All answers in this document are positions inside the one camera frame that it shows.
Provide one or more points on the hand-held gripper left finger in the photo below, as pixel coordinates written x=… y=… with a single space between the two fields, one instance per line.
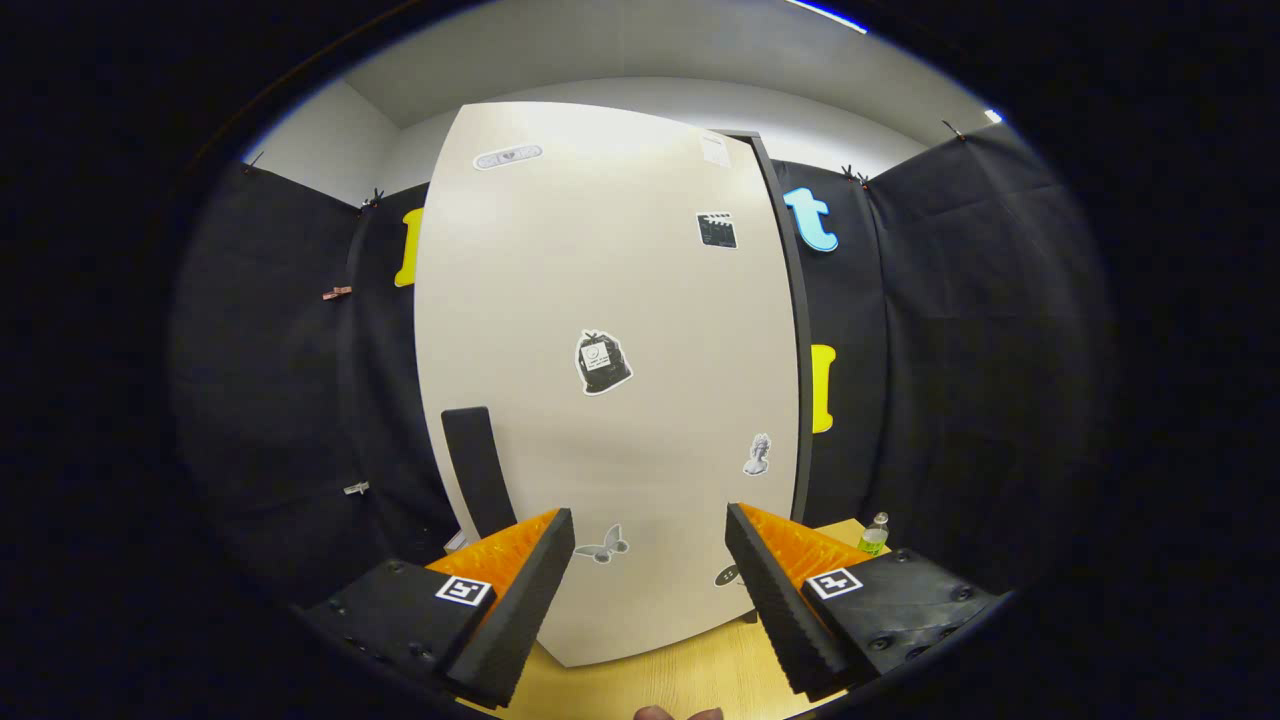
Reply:
x=520 y=610

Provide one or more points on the dark grey shoe cabinet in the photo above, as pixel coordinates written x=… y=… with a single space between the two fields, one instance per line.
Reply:
x=805 y=400

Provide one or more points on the black backdrop cloth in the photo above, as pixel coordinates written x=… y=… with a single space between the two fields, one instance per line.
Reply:
x=950 y=350

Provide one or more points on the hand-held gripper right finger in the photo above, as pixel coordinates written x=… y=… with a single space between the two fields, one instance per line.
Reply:
x=775 y=610

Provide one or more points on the beige shoe cabinet door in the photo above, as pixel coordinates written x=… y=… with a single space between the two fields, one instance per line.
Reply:
x=600 y=450

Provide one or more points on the green drink bottle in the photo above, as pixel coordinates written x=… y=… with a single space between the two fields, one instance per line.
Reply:
x=873 y=540

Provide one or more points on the long ceiling light strip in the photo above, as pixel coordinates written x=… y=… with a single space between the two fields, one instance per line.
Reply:
x=825 y=15

